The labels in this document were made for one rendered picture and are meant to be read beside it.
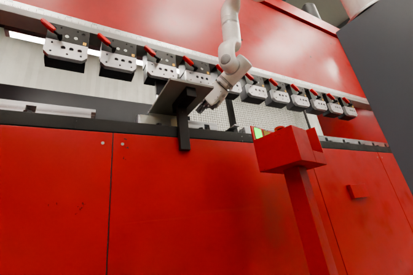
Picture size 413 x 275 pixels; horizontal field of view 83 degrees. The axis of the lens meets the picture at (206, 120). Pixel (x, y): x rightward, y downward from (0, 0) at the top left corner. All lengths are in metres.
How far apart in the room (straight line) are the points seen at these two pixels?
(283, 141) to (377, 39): 0.38
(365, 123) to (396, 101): 2.10
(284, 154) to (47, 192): 0.70
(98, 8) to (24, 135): 0.72
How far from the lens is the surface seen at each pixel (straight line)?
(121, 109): 1.62
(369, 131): 2.79
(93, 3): 1.33
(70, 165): 0.78
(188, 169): 0.86
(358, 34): 0.82
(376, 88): 0.74
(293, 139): 0.80
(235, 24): 1.23
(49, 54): 1.10
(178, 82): 0.85
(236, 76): 1.07
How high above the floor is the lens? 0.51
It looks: 24 degrees up
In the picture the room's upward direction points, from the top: 8 degrees counter-clockwise
